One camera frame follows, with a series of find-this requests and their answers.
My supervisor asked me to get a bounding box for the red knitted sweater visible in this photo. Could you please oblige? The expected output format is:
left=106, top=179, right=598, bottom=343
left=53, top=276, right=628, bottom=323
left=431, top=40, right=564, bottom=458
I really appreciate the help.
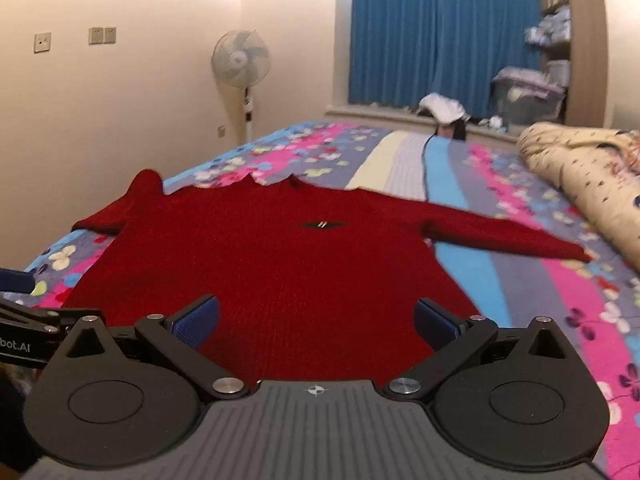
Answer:
left=72, top=169, right=596, bottom=386

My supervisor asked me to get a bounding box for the dark garment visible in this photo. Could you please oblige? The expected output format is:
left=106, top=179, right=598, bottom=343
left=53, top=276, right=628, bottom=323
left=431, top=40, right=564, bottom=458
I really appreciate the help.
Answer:
left=436, top=121, right=469, bottom=142

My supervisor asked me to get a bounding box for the beige patterned quilt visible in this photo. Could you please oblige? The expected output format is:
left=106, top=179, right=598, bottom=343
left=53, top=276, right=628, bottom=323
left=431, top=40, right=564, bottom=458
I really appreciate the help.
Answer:
left=516, top=121, right=640, bottom=271

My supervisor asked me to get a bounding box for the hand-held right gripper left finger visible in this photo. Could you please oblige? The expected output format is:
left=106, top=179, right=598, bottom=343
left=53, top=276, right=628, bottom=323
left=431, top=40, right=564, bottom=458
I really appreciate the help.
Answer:
left=47, top=296, right=251, bottom=402

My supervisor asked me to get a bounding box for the clear storage box purple lid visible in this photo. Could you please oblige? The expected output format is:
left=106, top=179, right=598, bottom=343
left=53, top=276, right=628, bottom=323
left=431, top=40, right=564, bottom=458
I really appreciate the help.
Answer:
left=491, top=66, right=569, bottom=127

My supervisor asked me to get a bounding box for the white standing fan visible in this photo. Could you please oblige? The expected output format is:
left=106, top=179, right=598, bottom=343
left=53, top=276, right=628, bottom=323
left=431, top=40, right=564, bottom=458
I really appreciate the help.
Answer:
left=211, top=30, right=272, bottom=147

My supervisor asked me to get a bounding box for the floral striped bed sheet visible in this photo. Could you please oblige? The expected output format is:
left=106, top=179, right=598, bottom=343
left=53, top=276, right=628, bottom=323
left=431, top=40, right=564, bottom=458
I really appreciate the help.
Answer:
left=22, top=121, right=640, bottom=480

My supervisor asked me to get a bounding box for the wooden shelf unit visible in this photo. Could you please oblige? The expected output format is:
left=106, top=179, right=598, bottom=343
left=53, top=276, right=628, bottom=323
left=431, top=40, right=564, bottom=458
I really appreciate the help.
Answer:
left=539, top=0, right=609, bottom=129

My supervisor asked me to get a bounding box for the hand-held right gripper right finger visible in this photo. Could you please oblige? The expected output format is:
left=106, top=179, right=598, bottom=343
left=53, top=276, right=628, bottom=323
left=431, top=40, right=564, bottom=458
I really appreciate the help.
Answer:
left=385, top=298, right=583, bottom=402

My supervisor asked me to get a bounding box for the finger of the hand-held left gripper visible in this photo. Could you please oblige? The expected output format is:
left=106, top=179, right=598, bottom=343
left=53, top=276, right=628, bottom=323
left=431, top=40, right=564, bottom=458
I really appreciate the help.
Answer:
left=0, top=269, right=37, bottom=295
left=0, top=300, right=83, bottom=336

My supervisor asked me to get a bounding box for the folded white clothes pile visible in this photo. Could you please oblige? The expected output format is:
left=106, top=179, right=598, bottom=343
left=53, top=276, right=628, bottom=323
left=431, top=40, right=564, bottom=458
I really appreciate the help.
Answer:
left=524, top=4, right=572, bottom=47

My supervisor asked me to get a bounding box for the white crumpled cloth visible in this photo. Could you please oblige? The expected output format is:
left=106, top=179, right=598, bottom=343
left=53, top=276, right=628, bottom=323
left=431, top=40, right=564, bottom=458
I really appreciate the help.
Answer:
left=417, top=92, right=472, bottom=126

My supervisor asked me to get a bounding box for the blue curtain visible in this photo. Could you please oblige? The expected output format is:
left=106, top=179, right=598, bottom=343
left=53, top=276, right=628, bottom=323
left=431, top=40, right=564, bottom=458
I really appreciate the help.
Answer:
left=349, top=0, right=557, bottom=122

